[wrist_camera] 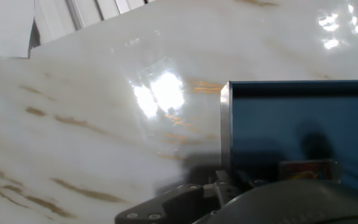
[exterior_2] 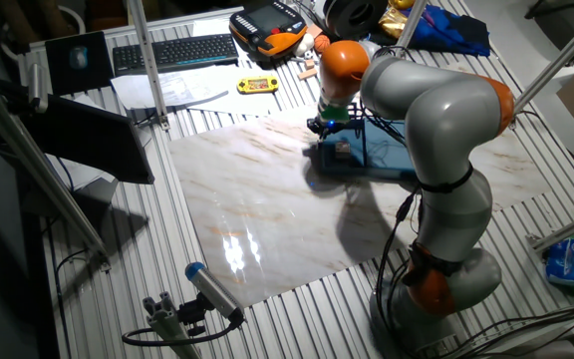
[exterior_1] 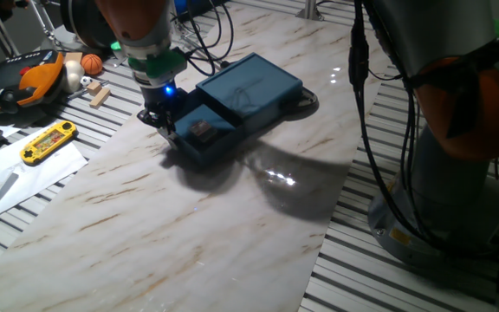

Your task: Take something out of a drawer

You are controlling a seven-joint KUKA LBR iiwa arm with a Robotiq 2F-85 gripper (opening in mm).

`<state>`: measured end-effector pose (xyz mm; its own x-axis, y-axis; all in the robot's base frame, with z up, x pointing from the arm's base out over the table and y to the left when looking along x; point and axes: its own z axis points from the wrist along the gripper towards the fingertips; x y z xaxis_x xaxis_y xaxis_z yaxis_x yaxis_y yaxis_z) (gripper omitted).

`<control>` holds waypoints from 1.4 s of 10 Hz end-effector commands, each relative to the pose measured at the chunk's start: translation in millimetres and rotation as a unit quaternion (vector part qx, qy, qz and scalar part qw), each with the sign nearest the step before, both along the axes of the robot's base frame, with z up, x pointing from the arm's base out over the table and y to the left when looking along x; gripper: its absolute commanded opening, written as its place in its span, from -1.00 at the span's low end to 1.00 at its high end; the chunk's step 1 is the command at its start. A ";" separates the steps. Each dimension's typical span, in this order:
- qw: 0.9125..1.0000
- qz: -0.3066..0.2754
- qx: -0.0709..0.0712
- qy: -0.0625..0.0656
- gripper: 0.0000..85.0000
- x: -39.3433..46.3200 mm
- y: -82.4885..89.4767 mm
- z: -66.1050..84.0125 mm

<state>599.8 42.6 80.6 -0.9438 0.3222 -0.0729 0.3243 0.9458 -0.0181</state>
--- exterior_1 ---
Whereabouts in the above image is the green printed wrist adapter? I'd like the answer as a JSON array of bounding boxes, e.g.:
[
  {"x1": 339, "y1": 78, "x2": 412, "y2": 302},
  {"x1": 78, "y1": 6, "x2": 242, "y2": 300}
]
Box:
[{"x1": 126, "y1": 48, "x2": 189, "y2": 86}]

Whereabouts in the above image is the white ball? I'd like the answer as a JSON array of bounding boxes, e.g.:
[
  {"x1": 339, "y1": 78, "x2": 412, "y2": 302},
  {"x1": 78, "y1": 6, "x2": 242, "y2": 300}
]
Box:
[{"x1": 61, "y1": 59, "x2": 86, "y2": 94}]

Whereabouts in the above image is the orange mini basketball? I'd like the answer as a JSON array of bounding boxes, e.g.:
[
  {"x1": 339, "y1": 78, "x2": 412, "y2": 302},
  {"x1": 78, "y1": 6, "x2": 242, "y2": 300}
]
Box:
[{"x1": 80, "y1": 53, "x2": 104, "y2": 76}]

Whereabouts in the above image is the blue drawer box housing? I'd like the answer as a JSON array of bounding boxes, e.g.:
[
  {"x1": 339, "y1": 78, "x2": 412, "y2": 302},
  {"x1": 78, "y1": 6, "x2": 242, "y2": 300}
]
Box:
[{"x1": 195, "y1": 52, "x2": 305, "y2": 135}]

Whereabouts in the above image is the white marble pattern mat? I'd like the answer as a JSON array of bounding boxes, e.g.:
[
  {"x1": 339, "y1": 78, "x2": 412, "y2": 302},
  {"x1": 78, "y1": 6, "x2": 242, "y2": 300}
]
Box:
[{"x1": 0, "y1": 8, "x2": 383, "y2": 312}]

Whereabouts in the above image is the plain white paper sheet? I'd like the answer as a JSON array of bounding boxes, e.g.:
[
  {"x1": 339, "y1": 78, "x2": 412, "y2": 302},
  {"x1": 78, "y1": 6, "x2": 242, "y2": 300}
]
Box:
[{"x1": 0, "y1": 125, "x2": 89, "y2": 229}]

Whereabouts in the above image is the long wooden block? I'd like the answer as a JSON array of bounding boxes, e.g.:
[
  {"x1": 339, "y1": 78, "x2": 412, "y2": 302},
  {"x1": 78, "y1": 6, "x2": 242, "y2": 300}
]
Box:
[{"x1": 88, "y1": 87, "x2": 112, "y2": 109}]

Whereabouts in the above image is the aluminium frame post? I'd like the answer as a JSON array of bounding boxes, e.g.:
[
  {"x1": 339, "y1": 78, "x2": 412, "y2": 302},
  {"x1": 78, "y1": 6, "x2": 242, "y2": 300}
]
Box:
[{"x1": 295, "y1": 0, "x2": 325, "y2": 22}]

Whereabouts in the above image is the blue sliding drawer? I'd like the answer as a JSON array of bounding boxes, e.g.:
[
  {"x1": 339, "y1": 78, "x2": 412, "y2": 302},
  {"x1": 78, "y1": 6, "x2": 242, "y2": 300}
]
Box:
[{"x1": 162, "y1": 101, "x2": 247, "y2": 168}]

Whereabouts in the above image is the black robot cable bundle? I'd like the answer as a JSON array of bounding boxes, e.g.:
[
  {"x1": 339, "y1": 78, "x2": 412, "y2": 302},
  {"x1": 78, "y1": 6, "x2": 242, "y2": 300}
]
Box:
[{"x1": 347, "y1": 0, "x2": 432, "y2": 244}]

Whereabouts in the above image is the orange black teach pendant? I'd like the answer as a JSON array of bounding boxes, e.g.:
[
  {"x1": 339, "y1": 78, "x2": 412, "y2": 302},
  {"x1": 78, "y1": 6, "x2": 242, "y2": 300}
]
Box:
[{"x1": 0, "y1": 49, "x2": 67, "y2": 117}]

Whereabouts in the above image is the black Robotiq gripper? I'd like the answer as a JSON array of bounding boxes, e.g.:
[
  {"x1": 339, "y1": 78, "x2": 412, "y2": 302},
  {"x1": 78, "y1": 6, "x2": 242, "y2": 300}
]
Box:
[{"x1": 136, "y1": 80, "x2": 189, "y2": 136}]

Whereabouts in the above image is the yellow handheld game console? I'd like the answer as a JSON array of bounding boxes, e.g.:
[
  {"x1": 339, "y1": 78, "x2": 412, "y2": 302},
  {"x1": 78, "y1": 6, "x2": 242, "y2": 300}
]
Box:
[{"x1": 19, "y1": 120, "x2": 79, "y2": 166}]

